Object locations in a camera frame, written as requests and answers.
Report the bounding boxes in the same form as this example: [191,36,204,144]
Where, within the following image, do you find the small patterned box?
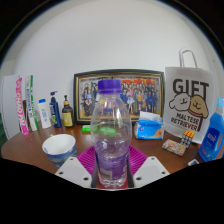
[161,138,187,157]

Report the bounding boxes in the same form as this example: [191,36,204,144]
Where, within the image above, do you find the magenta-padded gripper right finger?
[125,145,170,188]

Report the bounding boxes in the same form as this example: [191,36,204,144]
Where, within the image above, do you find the colourful puzzle cube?
[180,130,196,149]

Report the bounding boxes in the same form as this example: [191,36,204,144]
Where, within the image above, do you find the blue detergent bottle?
[197,96,224,163]

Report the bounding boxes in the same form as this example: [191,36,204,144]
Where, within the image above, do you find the white remote control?
[187,158,200,167]

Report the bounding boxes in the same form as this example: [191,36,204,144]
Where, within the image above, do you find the blue patterned white mug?
[41,133,78,169]

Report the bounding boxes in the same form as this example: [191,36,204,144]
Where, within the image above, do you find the white lotion bottle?
[37,98,53,130]

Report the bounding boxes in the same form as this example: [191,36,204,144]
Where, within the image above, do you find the dark blue pump bottle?
[49,90,63,129]

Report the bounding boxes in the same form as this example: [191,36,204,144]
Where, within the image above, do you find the white paper gift bag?
[163,48,215,145]

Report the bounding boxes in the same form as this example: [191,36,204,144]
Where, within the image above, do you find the amber pump bottle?
[61,94,75,128]

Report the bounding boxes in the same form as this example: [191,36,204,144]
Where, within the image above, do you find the clear purple-capped water bottle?
[89,79,132,189]

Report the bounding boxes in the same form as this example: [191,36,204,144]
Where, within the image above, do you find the tall white green box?
[24,74,40,132]

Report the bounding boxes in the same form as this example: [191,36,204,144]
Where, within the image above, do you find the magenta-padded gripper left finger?
[54,145,99,188]

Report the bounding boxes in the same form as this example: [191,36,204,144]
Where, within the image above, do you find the blue tissue pack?
[133,110,165,141]

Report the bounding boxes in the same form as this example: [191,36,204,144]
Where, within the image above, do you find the framed group photo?
[73,68,166,125]

